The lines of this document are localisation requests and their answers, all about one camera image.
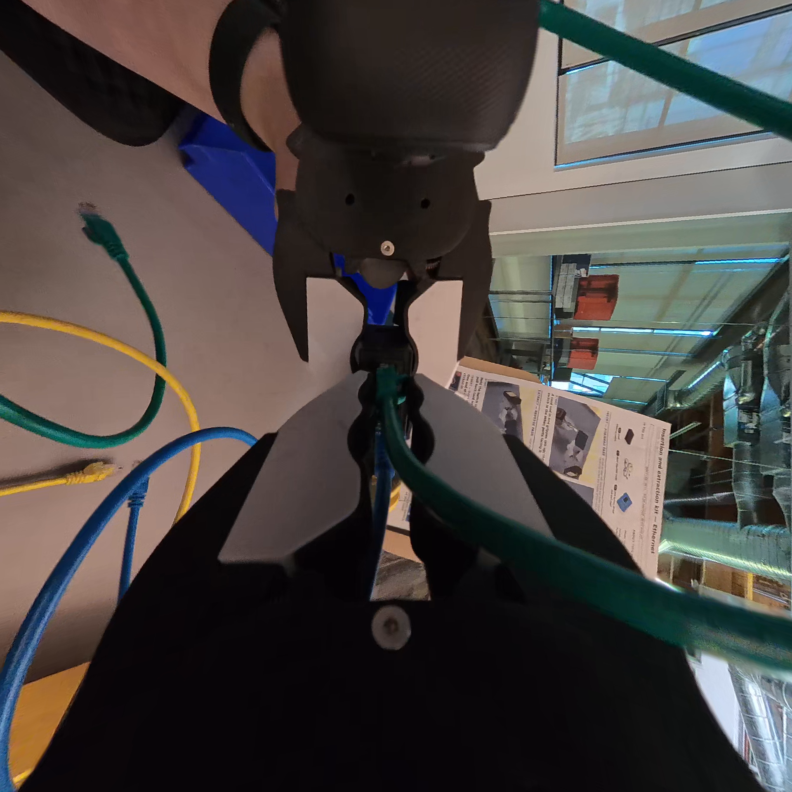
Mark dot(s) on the yellow plastic bin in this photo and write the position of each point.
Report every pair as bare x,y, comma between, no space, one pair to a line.
43,711

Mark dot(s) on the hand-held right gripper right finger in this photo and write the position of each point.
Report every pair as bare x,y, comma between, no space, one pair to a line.
482,458

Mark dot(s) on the printed instruction poster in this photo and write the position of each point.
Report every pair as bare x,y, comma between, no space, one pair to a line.
557,433

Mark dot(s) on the person's left forearm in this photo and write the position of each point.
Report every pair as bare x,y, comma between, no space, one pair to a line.
124,43

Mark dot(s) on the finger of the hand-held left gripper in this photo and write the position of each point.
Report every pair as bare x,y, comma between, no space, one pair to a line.
439,328
331,322

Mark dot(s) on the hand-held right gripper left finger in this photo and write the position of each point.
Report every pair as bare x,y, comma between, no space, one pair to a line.
297,482

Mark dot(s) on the blue plastic bin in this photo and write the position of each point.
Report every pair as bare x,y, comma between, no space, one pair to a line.
235,179

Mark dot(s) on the black mesh wrist rest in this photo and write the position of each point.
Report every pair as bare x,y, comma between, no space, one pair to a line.
74,80

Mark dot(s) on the black wristband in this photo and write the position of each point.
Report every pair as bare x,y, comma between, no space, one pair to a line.
226,80

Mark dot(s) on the silver air duct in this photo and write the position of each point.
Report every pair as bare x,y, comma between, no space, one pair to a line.
724,544

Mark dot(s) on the person's left hand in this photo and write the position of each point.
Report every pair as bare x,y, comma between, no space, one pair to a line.
266,105

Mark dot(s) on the red storage box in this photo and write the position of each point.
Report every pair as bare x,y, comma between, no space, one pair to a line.
583,352
597,297

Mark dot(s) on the black network switch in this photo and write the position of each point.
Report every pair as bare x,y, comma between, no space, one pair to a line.
383,349

